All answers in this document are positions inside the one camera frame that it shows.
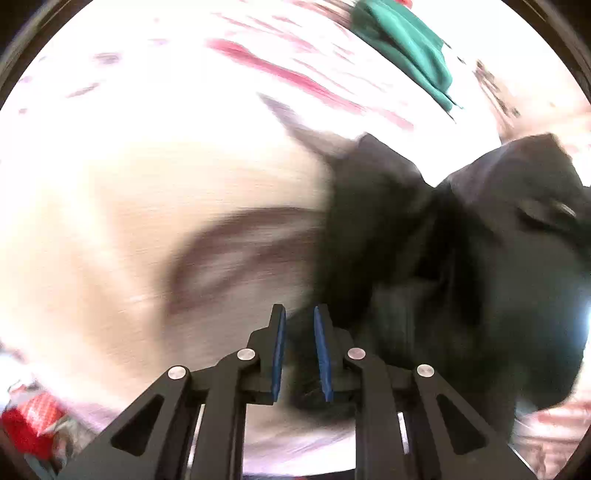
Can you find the green folded striped garment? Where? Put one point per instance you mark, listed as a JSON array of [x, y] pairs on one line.
[[392, 29]]

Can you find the black leather jacket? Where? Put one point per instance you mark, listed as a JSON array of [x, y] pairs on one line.
[[485, 276]]

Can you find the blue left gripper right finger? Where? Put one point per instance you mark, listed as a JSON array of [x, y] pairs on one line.
[[338, 381]]

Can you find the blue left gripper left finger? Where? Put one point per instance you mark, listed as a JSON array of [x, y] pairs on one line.
[[268, 343]]

